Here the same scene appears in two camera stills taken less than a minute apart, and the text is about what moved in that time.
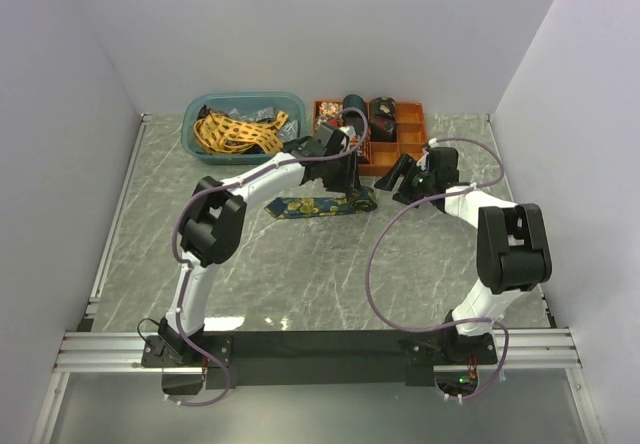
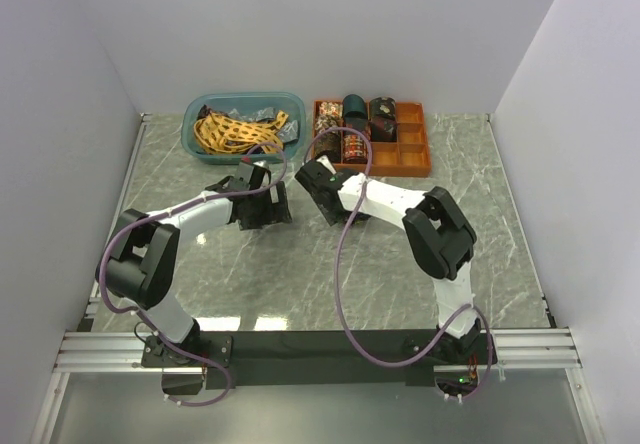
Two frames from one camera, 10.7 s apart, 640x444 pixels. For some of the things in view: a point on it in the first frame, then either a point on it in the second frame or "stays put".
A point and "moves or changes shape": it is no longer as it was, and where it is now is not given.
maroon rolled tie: (383, 129) stays put
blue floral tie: (362, 200) moves or changes shape
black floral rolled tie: (381, 106) stays put
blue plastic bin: (241, 128) stays put
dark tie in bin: (203, 112) stays put
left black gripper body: (340, 174) → (263, 209)
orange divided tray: (411, 138) stays put
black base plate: (317, 359) stays put
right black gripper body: (422, 181) → (332, 216)
